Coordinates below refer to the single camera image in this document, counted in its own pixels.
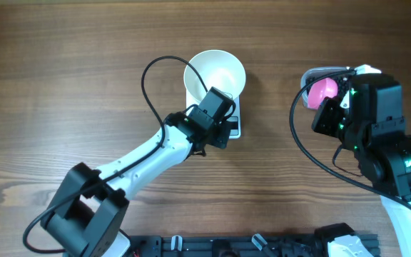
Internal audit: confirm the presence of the black camera cable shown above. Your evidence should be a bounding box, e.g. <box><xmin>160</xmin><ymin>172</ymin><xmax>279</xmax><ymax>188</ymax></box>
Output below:
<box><xmin>21</xmin><ymin>55</ymin><xmax>210</xmax><ymax>255</ymax></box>
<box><xmin>288</xmin><ymin>68</ymin><xmax>411</xmax><ymax>233</ymax></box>

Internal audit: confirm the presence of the right black camera cable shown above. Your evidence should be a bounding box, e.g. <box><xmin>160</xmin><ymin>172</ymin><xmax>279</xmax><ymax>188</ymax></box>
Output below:
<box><xmin>288</xmin><ymin>68</ymin><xmax>411</xmax><ymax>233</ymax></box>

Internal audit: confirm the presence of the left black camera cable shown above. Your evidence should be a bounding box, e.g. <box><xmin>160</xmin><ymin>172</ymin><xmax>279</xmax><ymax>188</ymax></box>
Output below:
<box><xmin>21</xmin><ymin>55</ymin><xmax>210</xmax><ymax>255</ymax></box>

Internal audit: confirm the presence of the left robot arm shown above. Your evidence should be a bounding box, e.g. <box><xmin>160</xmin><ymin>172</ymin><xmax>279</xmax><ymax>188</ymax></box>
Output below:
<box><xmin>41</xmin><ymin>87</ymin><xmax>235</xmax><ymax>256</ymax></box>

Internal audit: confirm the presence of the clear plastic food container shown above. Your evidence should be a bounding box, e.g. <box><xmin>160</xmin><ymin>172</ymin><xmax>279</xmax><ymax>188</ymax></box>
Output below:
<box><xmin>300</xmin><ymin>66</ymin><xmax>349</xmax><ymax>108</ymax></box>

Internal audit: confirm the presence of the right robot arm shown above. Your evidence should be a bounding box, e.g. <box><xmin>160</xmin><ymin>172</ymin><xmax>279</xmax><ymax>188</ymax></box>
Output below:
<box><xmin>312</xmin><ymin>74</ymin><xmax>411</xmax><ymax>256</ymax></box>

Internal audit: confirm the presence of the white round bowl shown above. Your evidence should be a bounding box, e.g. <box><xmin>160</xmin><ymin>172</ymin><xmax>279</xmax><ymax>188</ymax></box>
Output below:
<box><xmin>183</xmin><ymin>50</ymin><xmax>246</xmax><ymax>106</ymax></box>

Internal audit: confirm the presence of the white digital kitchen scale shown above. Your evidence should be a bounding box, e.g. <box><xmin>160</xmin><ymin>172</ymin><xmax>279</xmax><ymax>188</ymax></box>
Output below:
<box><xmin>186</xmin><ymin>91</ymin><xmax>241</xmax><ymax>139</ymax></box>

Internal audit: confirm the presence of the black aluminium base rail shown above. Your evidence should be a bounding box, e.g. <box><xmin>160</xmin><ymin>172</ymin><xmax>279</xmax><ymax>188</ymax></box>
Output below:
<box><xmin>124</xmin><ymin>223</ymin><xmax>381</xmax><ymax>257</ymax></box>

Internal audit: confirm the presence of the pink scoop with blue handle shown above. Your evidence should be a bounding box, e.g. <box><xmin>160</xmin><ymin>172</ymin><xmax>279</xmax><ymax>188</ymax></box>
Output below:
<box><xmin>307</xmin><ymin>78</ymin><xmax>338</xmax><ymax>109</ymax></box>

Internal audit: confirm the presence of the pile of black beans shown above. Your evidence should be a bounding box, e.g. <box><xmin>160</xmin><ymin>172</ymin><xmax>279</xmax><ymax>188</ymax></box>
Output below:
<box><xmin>305</xmin><ymin>76</ymin><xmax>350</xmax><ymax>97</ymax></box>

